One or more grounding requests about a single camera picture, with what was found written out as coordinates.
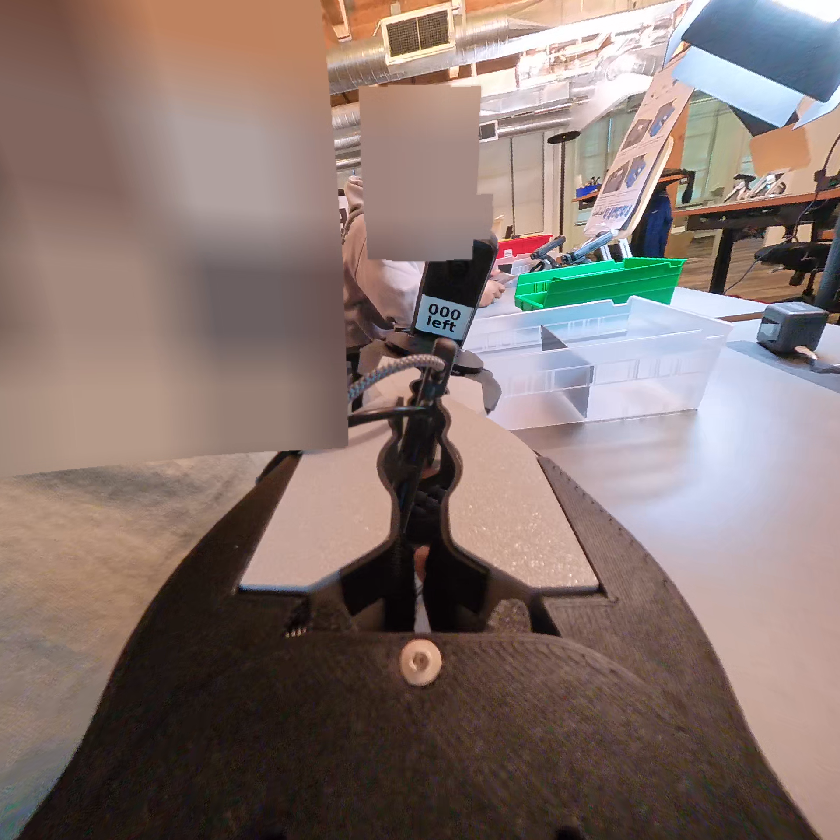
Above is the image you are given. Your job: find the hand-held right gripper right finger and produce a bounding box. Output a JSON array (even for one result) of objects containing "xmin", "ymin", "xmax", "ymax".
[{"xmin": 433, "ymin": 395, "xmax": 601, "ymax": 602}]

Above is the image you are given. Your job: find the grey braided usb cable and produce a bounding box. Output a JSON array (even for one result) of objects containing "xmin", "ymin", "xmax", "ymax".
[{"xmin": 346, "ymin": 354, "xmax": 447, "ymax": 403}]

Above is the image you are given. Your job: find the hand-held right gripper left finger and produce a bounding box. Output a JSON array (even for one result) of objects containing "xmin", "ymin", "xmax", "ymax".
[{"xmin": 239, "ymin": 400, "xmax": 403, "ymax": 601}]

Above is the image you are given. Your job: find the black bin divider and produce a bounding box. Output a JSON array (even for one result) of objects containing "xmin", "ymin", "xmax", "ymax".
[{"xmin": 541, "ymin": 325, "xmax": 596, "ymax": 419}]

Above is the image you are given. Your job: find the led light panel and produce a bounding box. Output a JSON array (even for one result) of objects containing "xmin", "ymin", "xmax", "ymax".
[{"xmin": 663, "ymin": 0, "xmax": 840, "ymax": 132}]

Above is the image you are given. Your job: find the person's grey shirt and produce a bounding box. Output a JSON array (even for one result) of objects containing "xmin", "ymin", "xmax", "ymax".
[{"xmin": 0, "ymin": 449, "xmax": 299, "ymax": 828}]

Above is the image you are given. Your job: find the dark usb hub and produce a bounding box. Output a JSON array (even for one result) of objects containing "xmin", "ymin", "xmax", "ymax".
[{"xmin": 392, "ymin": 338, "xmax": 459, "ymax": 549}]

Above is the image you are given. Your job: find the instruction sheet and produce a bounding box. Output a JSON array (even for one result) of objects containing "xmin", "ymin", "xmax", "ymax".
[{"xmin": 583, "ymin": 66, "xmax": 697, "ymax": 238}]

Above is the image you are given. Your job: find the grey document stand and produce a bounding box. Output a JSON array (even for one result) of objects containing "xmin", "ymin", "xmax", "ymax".
[{"xmin": 530, "ymin": 230, "xmax": 634, "ymax": 270}]

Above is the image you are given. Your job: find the wooden backing board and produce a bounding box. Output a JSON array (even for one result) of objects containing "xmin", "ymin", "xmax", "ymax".
[{"xmin": 617, "ymin": 134, "xmax": 677, "ymax": 234}]

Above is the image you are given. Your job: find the small black box device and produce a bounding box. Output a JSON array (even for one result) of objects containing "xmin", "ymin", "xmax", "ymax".
[{"xmin": 756, "ymin": 302, "xmax": 830, "ymax": 360}]

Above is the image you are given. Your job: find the white air vent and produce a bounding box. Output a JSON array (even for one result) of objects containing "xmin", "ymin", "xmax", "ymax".
[{"xmin": 381, "ymin": 3, "xmax": 458, "ymax": 67}]

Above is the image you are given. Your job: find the green plastic bin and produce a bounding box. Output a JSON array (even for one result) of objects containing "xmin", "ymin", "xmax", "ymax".
[{"xmin": 514, "ymin": 257, "xmax": 686, "ymax": 313}]

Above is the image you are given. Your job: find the red plastic bin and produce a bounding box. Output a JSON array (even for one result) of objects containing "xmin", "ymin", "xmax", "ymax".
[{"xmin": 495, "ymin": 233, "xmax": 555, "ymax": 261}]

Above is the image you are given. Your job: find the black floor lamp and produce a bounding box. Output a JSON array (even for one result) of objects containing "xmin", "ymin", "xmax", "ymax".
[{"xmin": 548, "ymin": 129, "xmax": 583, "ymax": 238}]

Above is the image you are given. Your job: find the clear plastic bin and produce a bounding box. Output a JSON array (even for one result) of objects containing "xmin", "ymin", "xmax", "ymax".
[{"xmin": 459, "ymin": 295, "xmax": 734, "ymax": 432}]

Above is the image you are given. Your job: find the silver air duct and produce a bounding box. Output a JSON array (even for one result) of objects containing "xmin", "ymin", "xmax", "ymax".
[{"xmin": 327, "ymin": 10, "xmax": 664, "ymax": 155}]

